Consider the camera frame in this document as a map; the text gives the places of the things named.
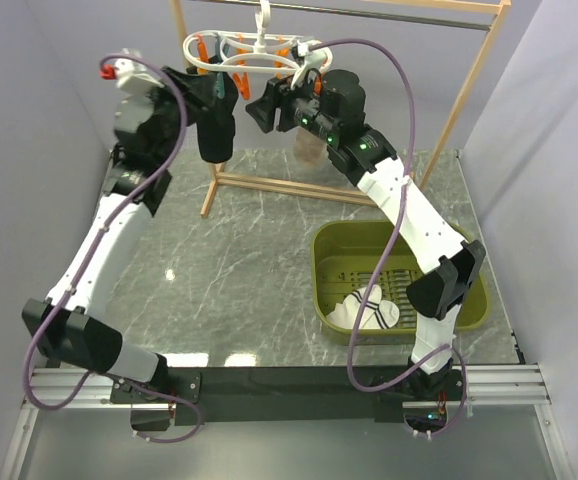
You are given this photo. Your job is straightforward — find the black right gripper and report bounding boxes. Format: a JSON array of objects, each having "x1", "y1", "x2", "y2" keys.
[{"x1": 244, "y1": 66, "x2": 338, "y2": 144}]

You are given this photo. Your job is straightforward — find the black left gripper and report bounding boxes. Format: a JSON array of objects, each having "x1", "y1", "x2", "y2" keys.
[{"x1": 138, "y1": 65, "x2": 217, "y2": 166}]

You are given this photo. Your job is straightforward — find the teal clothes clip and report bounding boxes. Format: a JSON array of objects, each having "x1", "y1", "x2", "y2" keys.
[{"x1": 214, "y1": 72, "x2": 225, "y2": 99}]

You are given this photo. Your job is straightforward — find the white plastic clip hanger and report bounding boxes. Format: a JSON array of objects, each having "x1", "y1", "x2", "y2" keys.
[{"x1": 182, "y1": 1, "x2": 316, "y2": 78}]

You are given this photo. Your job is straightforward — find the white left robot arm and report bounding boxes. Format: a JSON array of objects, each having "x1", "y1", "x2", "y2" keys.
[{"x1": 22, "y1": 66, "x2": 239, "y2": 402}]

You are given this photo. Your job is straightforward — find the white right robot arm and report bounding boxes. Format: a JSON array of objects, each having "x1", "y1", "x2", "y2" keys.
[{"x1": 246, "y1": 70, "x2": 486, "y2": 399}]

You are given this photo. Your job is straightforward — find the brown striped sock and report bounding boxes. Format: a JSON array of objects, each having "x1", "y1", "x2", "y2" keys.
[{"x1": 293, "y1": 129, "x2": 326, "y2": 167}]

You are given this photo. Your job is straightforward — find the olive green plastic basket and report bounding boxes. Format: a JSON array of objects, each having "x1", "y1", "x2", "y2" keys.
[{"x1": 309, "y1": 219, "x2": 491, "y2": 346}]

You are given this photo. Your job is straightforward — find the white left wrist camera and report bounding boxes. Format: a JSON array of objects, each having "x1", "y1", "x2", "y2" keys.
[{"x1": 99, "y1": 58, "x2": 162, "y2": 95}]

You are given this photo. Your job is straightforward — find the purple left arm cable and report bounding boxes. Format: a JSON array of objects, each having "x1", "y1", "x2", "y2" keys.
[{"x1": 21, "y1": 53, "x2": 205, "y2": 445}]

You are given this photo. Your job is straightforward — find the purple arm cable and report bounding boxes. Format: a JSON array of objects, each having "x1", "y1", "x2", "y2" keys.
[
  {"x1": 313, "y1": 38, "x2": 470, "y2": 441},
  {"x1": 21, "y1": 53, "x2": 205, "y2": 445}
]

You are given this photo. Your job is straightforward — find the wooden drying rack frame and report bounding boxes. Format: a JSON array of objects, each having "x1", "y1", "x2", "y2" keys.
[{"x1": 168, "y1": 0, "x2": 513, "y2": 219}]

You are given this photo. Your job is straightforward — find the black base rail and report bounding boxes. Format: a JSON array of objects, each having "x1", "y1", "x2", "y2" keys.
[{"x1": 109, "y1": 364, "x2": 470, "y2": 434}]

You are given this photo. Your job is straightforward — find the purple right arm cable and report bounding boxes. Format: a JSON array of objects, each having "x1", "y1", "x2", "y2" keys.
[{"x1": 313, "y1": 38, "x2": 470, "y2": 441}]

